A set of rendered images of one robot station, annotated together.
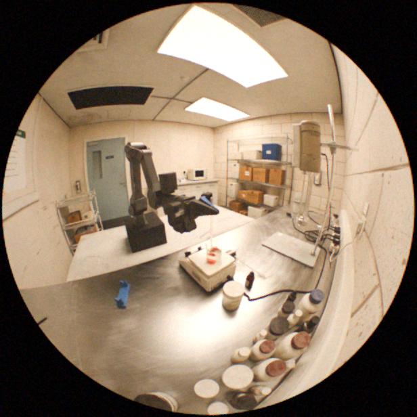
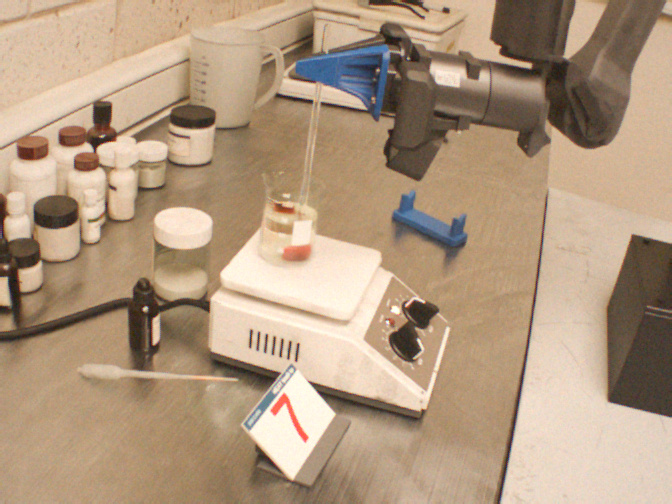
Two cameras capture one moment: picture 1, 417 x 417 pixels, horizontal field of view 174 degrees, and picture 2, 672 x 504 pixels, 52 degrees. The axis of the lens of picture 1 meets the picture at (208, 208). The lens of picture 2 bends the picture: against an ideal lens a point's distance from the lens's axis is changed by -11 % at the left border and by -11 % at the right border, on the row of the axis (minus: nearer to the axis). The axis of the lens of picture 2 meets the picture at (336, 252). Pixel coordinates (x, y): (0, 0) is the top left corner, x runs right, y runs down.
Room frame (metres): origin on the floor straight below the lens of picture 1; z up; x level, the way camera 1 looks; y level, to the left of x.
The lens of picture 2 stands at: (0.83, -0.36, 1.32)
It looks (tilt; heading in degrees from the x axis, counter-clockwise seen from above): 28 degrees down; 141
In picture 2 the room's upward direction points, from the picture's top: 9 degrees clockwise
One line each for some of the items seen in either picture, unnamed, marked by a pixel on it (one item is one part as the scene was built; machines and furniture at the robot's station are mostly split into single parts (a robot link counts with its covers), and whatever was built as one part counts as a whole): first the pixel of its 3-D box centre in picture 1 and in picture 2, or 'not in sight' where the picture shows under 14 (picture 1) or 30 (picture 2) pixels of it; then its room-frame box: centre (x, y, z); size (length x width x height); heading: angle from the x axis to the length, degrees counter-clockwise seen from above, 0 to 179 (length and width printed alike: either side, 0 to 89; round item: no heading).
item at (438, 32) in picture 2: not in sight; (391, 32); (-0.53, 0.82, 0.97); 0.37 x 0.31 x 0.14; 125
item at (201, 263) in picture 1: (211, 258); (304, 267); (0.36, -0.01, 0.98); 0.12 x 0.12 x 0.01; 39
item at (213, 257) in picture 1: (214, 253); (287, 217); (0.34, -0.02, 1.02); 0.06 x 0.05 x 0.08; 21
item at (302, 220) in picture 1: (306, 199); not in sight; (0.50, -0.45, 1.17); 0.07 x 0.07 x 0.25
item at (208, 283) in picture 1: (206, 264); (325, 316); (0.38, 0.01, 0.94); 0.22 x 0.13 x 0.08; 39
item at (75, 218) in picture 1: (82, 221); not in sight; (1.43, 2.13, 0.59); 0.65 x 0.48 x 0.93; 128
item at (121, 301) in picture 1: (122, 292); (431, 216); (0.22, 0.29, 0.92); 0.10 x 0.03 x 0.04; 14
